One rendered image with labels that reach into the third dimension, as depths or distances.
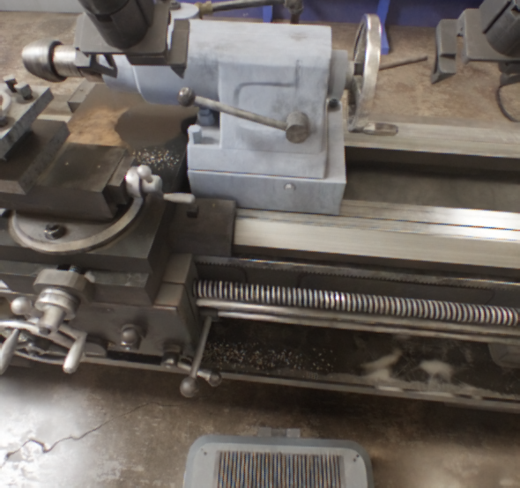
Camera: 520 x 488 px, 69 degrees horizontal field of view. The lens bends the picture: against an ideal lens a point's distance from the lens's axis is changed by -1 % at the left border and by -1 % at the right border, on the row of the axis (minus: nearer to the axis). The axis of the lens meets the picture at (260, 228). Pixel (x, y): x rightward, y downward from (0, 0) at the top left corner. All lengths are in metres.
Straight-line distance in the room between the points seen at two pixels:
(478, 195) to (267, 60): 0.74
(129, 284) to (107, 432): 0.93
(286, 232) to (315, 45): 0.37
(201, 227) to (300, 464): 0.74
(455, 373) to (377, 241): 0.55
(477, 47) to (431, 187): 0.69
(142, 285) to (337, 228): 0.41
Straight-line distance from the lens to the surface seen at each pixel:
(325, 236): 0.82
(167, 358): 0.97
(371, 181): 1.14
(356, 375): 1.17
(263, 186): 0.82
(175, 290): 0.81
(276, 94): 0.76
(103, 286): 0.78
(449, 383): 1.24
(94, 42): 0.53
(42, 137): 0.79
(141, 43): 0.51
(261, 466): 1.23
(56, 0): 4.58
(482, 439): 1.69
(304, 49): 0.75
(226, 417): 1.52
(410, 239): 0.86
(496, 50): 0.55
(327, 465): 1.24
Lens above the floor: 1.48
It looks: 51 degrees down
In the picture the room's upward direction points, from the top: straight up
